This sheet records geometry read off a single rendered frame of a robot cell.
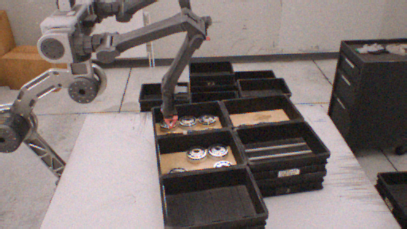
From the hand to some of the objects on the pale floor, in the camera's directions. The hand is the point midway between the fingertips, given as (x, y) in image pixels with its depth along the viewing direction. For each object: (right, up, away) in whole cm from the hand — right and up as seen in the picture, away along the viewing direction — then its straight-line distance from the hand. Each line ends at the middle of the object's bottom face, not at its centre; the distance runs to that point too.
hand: (169, 123), depth 191 cm
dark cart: (+162, -21, +139) cm, 215 cm away
